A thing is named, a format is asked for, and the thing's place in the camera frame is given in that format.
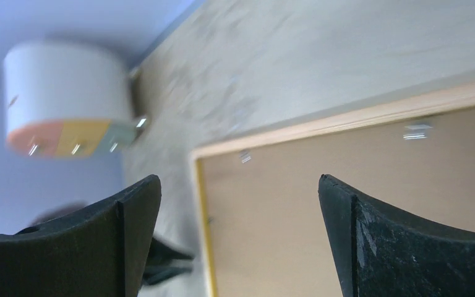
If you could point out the brown frame backing board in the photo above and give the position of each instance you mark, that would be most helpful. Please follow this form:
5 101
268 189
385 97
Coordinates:
266 227

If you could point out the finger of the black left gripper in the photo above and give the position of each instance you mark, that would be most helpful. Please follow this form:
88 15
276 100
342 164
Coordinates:
155 275
161 254

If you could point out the white orange yellow drawer cabinet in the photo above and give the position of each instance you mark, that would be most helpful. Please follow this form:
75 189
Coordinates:
68 99

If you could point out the yellow wooden picture frame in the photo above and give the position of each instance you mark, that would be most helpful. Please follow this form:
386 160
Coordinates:
459 97

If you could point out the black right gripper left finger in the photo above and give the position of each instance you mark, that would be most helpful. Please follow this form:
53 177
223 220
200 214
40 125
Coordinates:
99 250

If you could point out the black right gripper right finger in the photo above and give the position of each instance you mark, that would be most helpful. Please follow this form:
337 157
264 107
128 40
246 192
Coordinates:
382 250

